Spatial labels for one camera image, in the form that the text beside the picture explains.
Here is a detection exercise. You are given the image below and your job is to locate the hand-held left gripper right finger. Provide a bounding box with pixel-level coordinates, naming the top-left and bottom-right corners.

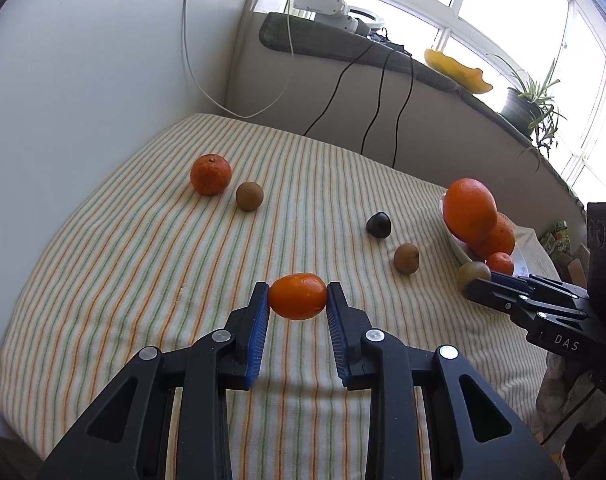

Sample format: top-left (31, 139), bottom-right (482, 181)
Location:
top-left (325, 281), bottom-right (564, 480)

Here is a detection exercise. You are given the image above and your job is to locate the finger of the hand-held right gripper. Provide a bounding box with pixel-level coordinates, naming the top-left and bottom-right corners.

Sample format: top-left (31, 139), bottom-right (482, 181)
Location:
top-left (489, 271), bottom-right (590, 302)
top-left (464, 279), bottom-right (584, 320)

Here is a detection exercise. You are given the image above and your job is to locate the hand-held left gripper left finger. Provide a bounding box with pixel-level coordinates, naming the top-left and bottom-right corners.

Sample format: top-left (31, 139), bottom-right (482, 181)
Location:
top-left (35, 281), bottom-right (271, 480)

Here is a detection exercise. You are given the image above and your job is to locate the mandarin with stem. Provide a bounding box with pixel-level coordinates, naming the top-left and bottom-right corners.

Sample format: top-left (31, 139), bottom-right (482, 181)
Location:
top-left (485, 252), bottom-right (515, 277)

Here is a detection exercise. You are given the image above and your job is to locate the large brown kiwi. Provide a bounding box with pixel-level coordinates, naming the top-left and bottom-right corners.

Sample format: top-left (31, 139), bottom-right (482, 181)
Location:
top-left (456, 261), bottom-right (492, 297)

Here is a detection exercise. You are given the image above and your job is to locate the orange kumquat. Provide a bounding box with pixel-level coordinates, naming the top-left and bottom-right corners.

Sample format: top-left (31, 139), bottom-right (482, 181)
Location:
top-left (269, 273), bottom-right (328, 321)

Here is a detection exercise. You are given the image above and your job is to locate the medium orange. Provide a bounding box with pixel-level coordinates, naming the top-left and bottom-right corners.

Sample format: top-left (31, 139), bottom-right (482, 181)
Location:
top-left (470, 212), bottom-right (516, 260)

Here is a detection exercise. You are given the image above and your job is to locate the floral white plate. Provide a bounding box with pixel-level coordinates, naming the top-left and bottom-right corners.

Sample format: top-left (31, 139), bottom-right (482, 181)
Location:
top-left (438, 192), bottom-right (538, 281)

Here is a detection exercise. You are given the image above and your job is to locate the large orange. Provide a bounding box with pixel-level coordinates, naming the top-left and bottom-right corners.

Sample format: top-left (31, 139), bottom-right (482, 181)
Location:
top-left (442, 178), bottom-right (498, 242)

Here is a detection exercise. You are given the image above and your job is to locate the brown cardboard box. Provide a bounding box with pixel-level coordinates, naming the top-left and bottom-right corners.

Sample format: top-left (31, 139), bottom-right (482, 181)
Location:
top-left (565, 245), bottom-right (591, 286)

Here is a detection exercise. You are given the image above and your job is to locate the green packet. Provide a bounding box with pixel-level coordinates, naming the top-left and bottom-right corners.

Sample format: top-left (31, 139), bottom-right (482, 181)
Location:
top-left (540, 220), bottom-right (572, 262)

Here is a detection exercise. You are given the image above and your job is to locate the pale fabric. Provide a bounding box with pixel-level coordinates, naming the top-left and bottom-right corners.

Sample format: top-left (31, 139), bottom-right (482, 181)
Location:
top-left (535, 352), bottom-right (586, 443)

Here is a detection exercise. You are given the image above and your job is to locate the dark plum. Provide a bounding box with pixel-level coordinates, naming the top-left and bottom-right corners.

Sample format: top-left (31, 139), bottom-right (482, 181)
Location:
top-left (366, 211), bottom-right (394, 239)

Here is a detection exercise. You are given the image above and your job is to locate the small round kiwi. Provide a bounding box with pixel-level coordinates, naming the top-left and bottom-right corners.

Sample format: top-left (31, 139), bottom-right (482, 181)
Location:
top-left (235, 181), bottom-right (264, 212)

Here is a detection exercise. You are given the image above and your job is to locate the striped tablecloth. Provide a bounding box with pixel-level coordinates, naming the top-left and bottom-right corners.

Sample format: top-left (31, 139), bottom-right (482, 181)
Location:
top-left (0, 112), bottom-right (566, 480)

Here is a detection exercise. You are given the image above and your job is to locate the small mandarin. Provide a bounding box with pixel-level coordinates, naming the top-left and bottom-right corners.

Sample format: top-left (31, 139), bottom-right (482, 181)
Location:
top-left (190, 153), bottom-right (232, 196)

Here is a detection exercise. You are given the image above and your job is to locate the potted spider plant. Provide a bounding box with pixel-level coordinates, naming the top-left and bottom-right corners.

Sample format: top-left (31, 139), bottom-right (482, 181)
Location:
top-left (487, 52), bottom-right (568, 173)

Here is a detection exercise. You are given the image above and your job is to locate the yellow bowl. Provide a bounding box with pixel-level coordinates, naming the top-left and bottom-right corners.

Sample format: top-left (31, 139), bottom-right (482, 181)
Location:
top-left (424, 47), bottom-right (494, 95)

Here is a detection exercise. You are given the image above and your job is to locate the white framed window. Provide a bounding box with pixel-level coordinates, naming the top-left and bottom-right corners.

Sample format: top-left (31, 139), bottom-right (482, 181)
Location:
top-left (243, 0), bottom-right (606, 201)

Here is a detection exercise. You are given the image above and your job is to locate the grey windowsill cloth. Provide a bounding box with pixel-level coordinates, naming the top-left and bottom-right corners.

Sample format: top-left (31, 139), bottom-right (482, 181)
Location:
top-left (259, 11), bottom-right (584, 206)

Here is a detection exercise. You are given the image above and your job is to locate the white electronic device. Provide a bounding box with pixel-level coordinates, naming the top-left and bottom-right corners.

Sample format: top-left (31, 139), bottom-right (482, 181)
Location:
top-left (290, 0), bottom-right (360, 34)

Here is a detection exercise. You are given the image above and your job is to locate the black cable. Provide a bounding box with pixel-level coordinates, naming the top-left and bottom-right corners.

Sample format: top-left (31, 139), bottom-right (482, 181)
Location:
top-left (303, 41), bottom-right (374, 137)
top-left (361, 49), bottom-right (396, 156)
top-left (392, 52), bottom-right (415, 168)

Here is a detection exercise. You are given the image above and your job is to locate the thin white cable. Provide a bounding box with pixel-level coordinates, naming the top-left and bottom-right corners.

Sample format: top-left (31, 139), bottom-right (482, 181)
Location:
top-left (182, 0), bottom-right (290, 119)

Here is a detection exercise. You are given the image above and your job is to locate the ring light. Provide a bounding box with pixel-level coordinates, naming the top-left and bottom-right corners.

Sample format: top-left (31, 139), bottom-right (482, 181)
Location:
top-left (345, 5), bottom-right (386, 37)

